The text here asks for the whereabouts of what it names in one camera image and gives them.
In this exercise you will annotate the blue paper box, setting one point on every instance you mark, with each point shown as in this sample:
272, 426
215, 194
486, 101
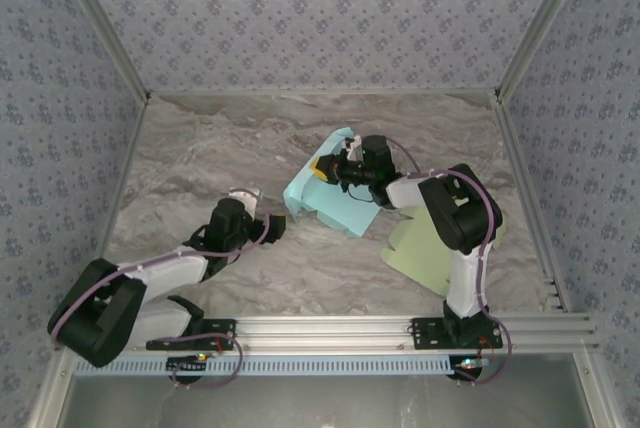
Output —
340, 208

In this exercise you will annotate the green paper box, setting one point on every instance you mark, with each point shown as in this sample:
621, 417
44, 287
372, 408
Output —
415, 253

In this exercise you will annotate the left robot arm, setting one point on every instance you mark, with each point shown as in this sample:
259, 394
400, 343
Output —
165, 273

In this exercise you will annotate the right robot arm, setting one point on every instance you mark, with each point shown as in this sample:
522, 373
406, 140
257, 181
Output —
465, 288

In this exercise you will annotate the aluminium mounting beam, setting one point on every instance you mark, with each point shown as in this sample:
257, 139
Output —
325, 333

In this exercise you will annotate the grey metal panel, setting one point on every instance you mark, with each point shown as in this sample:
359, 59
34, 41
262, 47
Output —
325, 403

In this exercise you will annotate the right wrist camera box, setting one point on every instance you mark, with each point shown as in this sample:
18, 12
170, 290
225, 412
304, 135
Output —
352, 148

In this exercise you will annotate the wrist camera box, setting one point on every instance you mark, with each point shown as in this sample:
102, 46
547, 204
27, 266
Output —
352, 148
246, 199

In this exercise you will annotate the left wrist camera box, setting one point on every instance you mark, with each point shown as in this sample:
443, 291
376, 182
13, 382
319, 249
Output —
246, 199

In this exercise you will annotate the thin aluminium table edge rail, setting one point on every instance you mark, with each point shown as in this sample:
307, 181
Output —
325, 92

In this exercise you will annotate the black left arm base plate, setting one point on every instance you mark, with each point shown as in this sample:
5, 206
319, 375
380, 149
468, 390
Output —
220, 328

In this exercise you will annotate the narrow aluminium side rail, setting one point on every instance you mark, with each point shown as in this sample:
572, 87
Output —
116, 198

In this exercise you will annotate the wide aluminium side rail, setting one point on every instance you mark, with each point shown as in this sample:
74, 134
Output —
517, 158

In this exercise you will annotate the black bracket with lit adapter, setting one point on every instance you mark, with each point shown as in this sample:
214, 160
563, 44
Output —
470, 367
187, 364

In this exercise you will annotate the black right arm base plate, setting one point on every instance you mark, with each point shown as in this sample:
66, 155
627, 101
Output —
425, 335

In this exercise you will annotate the aluminium frame post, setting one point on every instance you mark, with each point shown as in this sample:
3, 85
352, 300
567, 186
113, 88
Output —
103, 23
542, 23

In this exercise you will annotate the aluminium frame leg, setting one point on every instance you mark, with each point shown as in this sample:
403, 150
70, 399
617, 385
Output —
50, 393
597, 393

